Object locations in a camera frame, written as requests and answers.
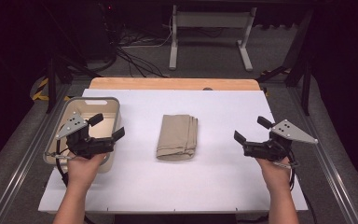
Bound black cables on floor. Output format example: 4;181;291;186
116;26;173;78

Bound person's left hand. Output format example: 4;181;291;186
66;151;108;191

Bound white board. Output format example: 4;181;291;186
37;88;310;216

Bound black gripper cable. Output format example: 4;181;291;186
54;124;71;189
286;148;319;224

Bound beige plastic bin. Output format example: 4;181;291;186
42;96;122;174

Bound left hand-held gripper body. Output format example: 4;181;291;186
55;111;117;161

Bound person's right hand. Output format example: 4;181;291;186
255;156;293;194

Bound black metal stand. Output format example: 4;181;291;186
255;8;314;117
44;54;104;115

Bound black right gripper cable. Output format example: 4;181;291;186
286;148;319;224

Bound aluminium rail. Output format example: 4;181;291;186
286;87;358;224
0;83;73;224

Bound white metal stand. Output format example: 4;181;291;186
168;4;258;73

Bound beige cloth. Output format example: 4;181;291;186
156;114;200;162

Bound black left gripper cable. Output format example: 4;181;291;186
54;124;71;189

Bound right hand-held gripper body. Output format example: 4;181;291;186
242;119;319;163

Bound wooden table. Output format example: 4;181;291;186
88;77;261;92

